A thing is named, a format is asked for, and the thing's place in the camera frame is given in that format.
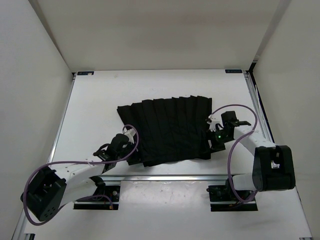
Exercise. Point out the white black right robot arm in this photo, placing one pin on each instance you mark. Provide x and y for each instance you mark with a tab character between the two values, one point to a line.
273	168

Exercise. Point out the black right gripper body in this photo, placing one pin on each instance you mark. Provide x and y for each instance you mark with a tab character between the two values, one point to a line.
218	139

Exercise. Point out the blue corner label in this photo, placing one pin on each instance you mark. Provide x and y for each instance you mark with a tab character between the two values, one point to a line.
233	71
85	73

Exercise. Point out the white front cover board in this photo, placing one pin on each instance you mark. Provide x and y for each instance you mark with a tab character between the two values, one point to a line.
178	211

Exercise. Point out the blue left corner label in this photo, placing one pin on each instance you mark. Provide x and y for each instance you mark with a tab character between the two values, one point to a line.
85	73

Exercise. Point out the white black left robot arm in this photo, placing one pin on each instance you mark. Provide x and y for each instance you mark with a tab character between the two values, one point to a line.
58	183

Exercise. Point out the black pleated skirt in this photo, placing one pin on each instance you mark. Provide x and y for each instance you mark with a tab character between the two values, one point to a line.
170	129

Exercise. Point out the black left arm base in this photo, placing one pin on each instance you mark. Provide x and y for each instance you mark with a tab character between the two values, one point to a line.
105	197

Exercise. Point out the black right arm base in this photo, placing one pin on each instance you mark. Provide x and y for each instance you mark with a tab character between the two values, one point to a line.
222	199

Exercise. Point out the blue right corner label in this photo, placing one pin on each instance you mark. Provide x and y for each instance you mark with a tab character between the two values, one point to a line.
233	71

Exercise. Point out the aluminium table rail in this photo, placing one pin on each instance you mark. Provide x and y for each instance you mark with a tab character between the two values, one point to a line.
160	178

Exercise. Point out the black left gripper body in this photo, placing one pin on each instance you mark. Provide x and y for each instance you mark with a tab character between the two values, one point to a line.
122	155

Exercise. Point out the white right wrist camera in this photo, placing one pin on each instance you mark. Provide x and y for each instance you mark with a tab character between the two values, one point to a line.
213	123

